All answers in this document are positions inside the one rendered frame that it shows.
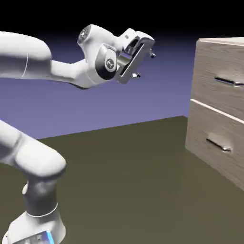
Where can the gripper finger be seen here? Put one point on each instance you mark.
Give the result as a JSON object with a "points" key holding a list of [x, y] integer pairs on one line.
{"points": [[137, 75], [152, 54]]}

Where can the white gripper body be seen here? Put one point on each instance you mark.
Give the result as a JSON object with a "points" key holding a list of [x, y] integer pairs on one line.
{"points": [[140, 52]]}

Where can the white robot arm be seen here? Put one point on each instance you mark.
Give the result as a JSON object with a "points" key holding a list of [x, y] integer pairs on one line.
{"points": [[36, 57]]}

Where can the light wood drawer front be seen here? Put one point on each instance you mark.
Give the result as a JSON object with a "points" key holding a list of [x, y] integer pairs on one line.
{"points": [[202, 125], [207, 64]]}

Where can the light wood cabinet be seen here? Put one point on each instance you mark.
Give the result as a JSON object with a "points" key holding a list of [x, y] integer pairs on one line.
{"points": [[209, 63]]}

